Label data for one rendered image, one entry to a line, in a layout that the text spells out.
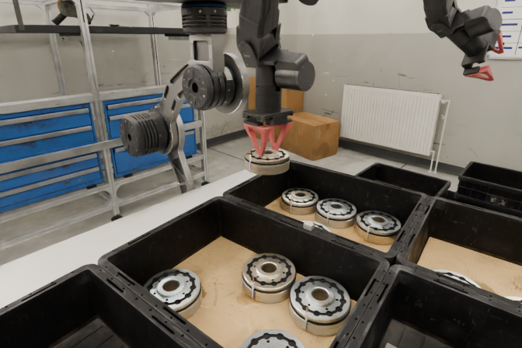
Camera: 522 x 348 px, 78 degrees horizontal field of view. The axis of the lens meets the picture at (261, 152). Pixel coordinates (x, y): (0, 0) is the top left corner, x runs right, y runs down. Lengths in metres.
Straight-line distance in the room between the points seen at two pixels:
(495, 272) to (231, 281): 0.53
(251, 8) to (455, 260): 0.66
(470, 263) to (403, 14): 3.08
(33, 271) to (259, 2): 0.88
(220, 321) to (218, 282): 0.09
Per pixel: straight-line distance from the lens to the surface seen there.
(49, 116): 2.31
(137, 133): 1.39
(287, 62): 0.63
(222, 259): 0.73
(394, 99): 3.60
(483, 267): 0.84
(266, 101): 0.68
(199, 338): 0.46
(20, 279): 1.07
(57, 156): 2.35
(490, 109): 3.53
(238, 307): 0.63
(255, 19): 0.61
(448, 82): 3.56
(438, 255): 0.84
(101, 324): 0.66
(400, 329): 0.64
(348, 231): 0.84
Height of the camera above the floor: 1.28
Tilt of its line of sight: 20 degrees down
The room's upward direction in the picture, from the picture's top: straight up
